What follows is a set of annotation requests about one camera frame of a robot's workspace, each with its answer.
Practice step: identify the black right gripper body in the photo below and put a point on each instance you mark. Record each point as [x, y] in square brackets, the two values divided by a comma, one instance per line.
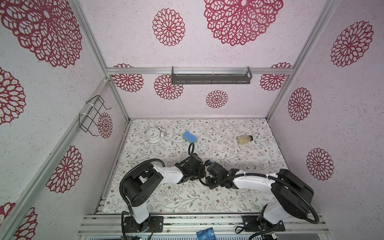
[212, 180]

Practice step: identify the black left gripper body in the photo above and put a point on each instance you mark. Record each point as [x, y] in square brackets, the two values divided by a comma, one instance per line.
[194, 173]

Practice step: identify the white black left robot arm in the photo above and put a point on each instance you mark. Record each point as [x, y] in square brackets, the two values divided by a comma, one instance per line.
[140, 182]

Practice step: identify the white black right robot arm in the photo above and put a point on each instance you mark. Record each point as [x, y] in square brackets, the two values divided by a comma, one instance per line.
[293, 196]

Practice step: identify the blue yellow sponge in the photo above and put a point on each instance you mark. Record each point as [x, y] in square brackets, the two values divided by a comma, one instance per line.
[190, 138]

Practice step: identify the glass jar with black lid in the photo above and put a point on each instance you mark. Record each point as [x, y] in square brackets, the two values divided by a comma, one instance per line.
[242, 140]

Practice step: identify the white alarm clock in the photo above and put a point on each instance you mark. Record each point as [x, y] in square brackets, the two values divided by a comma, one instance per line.
[155, 135]

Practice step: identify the blue card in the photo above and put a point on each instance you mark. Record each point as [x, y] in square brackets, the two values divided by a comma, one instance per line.
[207, 234]

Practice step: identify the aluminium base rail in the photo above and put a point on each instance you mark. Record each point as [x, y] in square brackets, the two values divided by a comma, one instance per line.
[186, 225]

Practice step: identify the black wire wall basket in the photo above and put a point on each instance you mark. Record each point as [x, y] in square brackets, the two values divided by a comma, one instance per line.
[88, 119]

